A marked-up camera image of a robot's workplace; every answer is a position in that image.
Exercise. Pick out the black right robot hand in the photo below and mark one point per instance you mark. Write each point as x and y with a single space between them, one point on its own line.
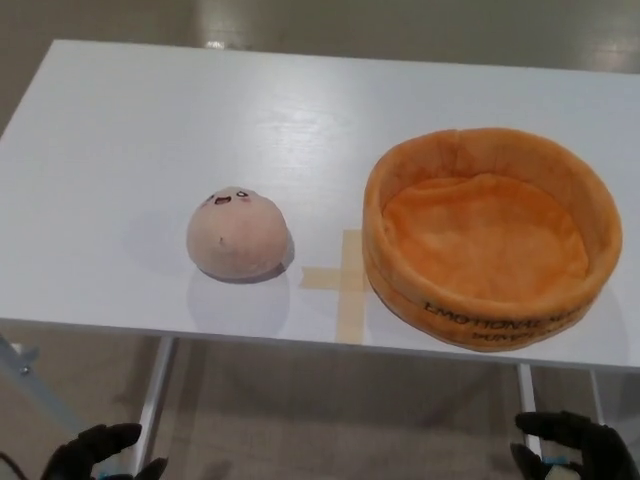
602 452

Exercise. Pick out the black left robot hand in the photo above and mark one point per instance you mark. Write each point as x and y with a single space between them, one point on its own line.
75 457

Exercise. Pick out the pink round plush toy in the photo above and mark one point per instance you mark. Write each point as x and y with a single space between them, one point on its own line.
240 235

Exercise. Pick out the orange plush round plate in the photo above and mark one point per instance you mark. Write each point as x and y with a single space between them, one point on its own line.
480 240

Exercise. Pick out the white table leg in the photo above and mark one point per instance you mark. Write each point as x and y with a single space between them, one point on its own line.
155 400
599 395
530 400

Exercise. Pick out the short beige tape strip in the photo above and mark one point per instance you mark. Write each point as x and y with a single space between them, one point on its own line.
322 277

